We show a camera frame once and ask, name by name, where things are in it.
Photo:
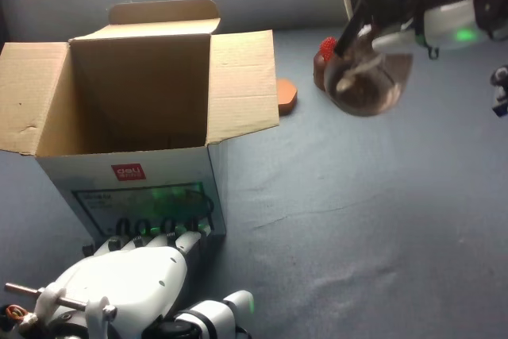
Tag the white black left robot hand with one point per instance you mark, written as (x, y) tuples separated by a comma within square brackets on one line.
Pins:
[(127, 279)]

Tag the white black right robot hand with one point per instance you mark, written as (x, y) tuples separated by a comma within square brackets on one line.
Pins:
[(448, 21)]

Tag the open cardboard box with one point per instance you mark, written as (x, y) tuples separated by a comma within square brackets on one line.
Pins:
[(119, 77)]

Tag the red toy strawberry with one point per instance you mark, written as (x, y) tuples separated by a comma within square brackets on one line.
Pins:
[(328, 47)]

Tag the dark brown toy block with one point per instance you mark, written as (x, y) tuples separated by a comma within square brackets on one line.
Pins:
[(318, 73)]

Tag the orange brown toy bread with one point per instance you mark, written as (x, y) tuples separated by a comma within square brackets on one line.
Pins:
[(286, 95)]

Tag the grey table cloth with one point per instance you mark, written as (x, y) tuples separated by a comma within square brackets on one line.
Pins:
[(357, 216)]

